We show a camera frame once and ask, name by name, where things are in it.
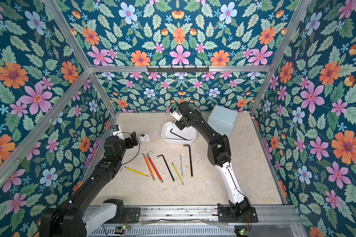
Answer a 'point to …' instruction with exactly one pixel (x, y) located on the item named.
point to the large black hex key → (190, 158)
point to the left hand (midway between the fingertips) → (128, 132)
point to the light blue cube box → (222, 120)
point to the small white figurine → (143, 137)
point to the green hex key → (177, 174)
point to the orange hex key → (148, 165)
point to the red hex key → (148, 153)
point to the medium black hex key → (166, 166)
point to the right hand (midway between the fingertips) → (180, 121)
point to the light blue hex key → (181, 165)
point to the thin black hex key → (170, 131)
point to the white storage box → (171, 134)
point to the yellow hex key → (133, 171)
